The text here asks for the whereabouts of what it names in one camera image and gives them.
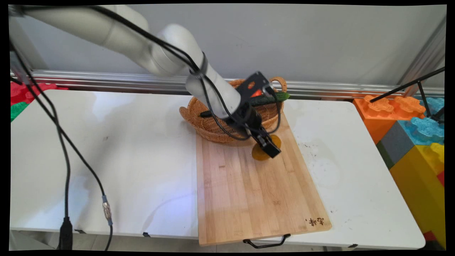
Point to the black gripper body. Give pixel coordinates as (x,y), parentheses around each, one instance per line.
(247,119)

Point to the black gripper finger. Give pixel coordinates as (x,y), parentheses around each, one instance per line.
(270,147)
(266,133)

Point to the brown toy potato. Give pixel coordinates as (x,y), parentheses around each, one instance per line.
(259,153)

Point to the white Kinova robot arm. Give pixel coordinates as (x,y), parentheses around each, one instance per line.
(170,49)

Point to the orange-red toy tomato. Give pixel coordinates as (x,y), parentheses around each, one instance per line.
(256,94)

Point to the dark green toy cucumber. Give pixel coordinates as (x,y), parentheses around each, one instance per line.
(275,97)

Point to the woven wicker basket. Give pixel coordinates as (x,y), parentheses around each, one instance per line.
(209,128)

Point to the bamboo cutting board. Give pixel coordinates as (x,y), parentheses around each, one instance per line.
(256,192)

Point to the large orange building block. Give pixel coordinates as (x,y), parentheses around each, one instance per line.
(376,119)

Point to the large grey building block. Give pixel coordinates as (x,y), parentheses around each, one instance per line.
(396,142)

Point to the black tripod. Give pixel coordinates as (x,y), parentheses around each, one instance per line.
(408,85)

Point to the large yellow building block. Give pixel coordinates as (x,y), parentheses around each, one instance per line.
(419,188)

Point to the large blue building block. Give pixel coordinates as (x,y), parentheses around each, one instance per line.
(428,129)

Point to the small red building block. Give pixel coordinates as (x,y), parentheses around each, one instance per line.
(441,179)

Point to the large red building block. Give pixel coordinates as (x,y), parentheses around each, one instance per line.
(21,94)

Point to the large green building block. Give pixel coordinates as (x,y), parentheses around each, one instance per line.
(17,110)

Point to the aluminium rail along wall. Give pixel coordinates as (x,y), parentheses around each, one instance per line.
(337,89)

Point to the aluminium frame post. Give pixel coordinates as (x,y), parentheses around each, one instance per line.
(428,53)

